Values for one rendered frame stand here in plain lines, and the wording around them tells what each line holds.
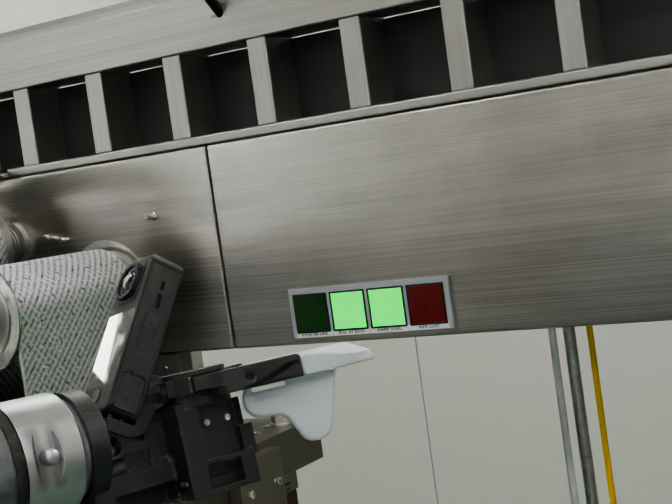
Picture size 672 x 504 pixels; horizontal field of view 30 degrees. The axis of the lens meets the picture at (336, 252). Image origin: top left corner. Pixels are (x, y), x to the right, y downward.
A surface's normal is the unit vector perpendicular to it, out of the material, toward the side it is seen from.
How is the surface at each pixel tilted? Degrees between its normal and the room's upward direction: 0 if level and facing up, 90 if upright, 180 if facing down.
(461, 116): 90
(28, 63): 90
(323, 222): 90
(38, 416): 41
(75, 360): 90
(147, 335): 80
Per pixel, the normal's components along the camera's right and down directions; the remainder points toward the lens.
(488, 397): -0.50, 0.11
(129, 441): 0.60, -0.18
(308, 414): 0.08, -0.07
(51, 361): 0.85, -0.09
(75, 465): 0.64, 0.07
